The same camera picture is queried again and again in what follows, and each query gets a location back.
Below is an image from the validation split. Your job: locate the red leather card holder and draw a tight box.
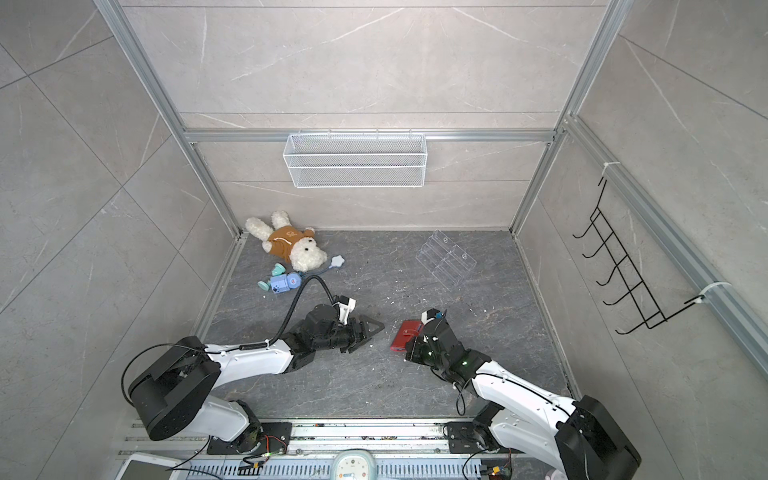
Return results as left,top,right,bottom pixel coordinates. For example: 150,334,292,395
390,320,423,353

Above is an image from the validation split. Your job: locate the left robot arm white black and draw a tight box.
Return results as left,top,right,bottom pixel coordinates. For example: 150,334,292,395
127,303,385,450

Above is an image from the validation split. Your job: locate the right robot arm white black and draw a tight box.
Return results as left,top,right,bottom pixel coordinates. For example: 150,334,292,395
405,309,642,479

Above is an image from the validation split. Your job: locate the clear acrylic tiered card stand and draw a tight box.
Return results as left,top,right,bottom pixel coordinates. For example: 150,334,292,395
416,230,477,289

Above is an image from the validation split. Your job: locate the teal toy piece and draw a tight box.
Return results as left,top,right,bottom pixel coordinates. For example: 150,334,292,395
257,263,286,291

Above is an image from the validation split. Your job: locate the white teddy bear brown shirt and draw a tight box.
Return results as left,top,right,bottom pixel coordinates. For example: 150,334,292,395
245,211,328,273

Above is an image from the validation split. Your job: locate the white round device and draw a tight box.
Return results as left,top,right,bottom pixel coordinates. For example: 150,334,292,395
329,449,378,480

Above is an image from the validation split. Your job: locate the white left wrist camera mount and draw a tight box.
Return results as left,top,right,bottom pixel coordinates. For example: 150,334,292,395
334,295,356,325

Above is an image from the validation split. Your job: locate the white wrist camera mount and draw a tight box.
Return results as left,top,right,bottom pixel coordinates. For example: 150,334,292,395
334,295,356,325
420,308,445,325

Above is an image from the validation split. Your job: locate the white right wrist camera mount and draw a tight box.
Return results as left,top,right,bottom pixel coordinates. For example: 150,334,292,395
420,308,445,325

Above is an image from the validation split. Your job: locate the blue toy camera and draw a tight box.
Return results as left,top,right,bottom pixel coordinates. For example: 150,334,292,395
269,272,302,294

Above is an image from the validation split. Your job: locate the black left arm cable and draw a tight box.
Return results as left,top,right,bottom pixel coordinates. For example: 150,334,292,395
239,274,337,352

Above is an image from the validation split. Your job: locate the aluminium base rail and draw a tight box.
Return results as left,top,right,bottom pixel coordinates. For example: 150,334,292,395
114,418,551,479

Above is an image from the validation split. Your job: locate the white wire mesh basket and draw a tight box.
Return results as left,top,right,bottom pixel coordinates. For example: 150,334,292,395
283,135,428,189

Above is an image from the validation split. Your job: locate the black wire hook rack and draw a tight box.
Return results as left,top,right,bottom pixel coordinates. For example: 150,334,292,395
571,177,705,336

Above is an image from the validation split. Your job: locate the horizontal aluminium wall rail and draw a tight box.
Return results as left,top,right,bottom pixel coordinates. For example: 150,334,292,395
184,128,556,143

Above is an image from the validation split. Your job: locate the right wall aluminium rail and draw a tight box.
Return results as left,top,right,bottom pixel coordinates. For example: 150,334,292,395
564,115,767,375

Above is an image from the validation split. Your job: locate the left aluminium corner post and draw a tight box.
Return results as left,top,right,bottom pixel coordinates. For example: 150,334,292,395
94,0,242,238

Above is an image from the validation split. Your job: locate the vertical aluminium corner post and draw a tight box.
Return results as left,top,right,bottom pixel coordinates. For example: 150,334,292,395
509,0,633,238

